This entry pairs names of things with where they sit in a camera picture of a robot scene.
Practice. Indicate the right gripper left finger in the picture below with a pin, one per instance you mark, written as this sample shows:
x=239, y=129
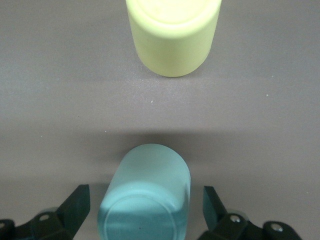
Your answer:
x=75, y=207

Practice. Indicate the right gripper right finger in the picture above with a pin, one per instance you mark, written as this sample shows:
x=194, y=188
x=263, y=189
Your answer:
x=212, y=210

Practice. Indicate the mint green plastic cup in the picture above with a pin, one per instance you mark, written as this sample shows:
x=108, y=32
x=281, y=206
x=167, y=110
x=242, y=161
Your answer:
x=147, y=190

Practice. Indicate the yellow plastic cup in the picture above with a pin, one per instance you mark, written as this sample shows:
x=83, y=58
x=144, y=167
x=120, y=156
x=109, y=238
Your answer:
x=172, y=45

